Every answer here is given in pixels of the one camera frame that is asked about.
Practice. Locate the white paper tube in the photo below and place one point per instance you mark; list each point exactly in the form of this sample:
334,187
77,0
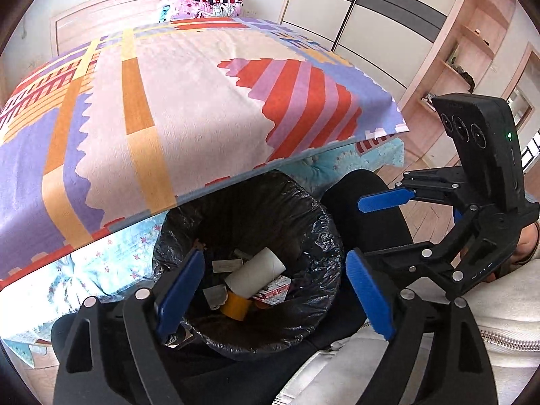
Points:
253,274

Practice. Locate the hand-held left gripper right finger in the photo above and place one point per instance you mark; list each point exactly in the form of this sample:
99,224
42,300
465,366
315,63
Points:
371,295

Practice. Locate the person's right hand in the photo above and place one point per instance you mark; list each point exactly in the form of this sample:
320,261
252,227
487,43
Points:
529,244

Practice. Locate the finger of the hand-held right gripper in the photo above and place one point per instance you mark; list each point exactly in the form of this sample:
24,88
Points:
384,200
417,257

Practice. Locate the wooden wall shelf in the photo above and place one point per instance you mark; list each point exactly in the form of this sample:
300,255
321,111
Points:
476,29

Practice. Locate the pink folded quilt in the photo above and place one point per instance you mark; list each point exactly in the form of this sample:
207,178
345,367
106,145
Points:
198,10

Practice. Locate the yellow-brown tape roll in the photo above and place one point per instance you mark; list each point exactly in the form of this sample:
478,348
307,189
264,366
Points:
234,306

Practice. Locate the wooden bed headboard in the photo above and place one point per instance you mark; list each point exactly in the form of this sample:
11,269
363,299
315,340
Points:
105,12

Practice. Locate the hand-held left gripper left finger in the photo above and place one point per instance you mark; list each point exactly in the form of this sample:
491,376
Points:
181,295

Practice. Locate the person's white jacket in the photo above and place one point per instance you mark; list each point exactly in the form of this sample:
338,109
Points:
514,303

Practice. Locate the trash bin with black bag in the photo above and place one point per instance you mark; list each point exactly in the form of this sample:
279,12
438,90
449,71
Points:
253,202

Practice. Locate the colourful patterned bed cover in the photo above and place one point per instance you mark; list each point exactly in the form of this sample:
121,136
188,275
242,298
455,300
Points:
190,105

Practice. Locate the red white paper packet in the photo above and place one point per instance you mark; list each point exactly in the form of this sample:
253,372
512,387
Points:
274,291

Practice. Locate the white paper scrap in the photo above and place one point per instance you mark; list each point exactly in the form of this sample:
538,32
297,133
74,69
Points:
215,295
228,266

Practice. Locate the white wardrobe with dark stripes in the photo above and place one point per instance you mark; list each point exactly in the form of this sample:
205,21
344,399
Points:
379,21

